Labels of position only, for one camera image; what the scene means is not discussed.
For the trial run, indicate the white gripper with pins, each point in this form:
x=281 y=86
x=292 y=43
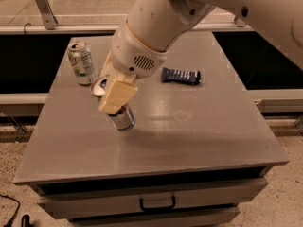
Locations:
x=133 y=55

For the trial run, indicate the blue silver redbull can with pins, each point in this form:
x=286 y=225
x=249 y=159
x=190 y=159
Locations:
x=123 y=119

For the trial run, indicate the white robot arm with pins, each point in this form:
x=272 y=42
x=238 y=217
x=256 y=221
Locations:
x=158 y=23

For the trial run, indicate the white green soda can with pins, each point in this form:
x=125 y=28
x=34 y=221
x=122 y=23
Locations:
x=82 y=63

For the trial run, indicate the dark blue snack wrapper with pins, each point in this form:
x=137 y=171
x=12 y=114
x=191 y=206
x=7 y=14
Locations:
x=181 y=76

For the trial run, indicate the grey drawer cabinet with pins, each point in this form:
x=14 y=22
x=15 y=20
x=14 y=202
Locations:
x=208 y=145

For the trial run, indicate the left metal railing bracket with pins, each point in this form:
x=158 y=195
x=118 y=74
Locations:
x=49 y=20

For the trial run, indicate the black drawer handle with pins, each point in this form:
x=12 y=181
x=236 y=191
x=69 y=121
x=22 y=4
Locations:
x=157 y=204

